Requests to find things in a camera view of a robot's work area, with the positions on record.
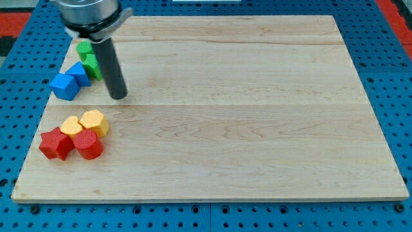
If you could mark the red cylinder block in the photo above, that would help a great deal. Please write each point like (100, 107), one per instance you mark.
(88, 144)

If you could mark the green round block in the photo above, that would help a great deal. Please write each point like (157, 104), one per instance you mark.
(83, 49)

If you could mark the yellow hexagon block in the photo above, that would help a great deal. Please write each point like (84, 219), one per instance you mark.
(96, 121)

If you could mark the blue cube block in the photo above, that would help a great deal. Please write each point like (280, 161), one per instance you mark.
(64, 87)

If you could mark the light wooden board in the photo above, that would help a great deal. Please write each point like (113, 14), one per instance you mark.
(223, 109)

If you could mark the blue triangle block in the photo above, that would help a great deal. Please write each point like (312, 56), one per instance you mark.
(78, 72)

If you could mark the yellow heart block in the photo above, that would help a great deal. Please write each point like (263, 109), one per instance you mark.
(71, 127)

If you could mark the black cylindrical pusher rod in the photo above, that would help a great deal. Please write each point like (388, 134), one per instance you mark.
(110, 69)

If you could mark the green star block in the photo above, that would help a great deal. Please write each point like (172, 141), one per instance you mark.
(90, 64)

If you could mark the red star block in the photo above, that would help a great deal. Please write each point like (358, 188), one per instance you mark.
(55, 144)

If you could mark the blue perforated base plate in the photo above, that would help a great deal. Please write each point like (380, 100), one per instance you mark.
(384, 69)

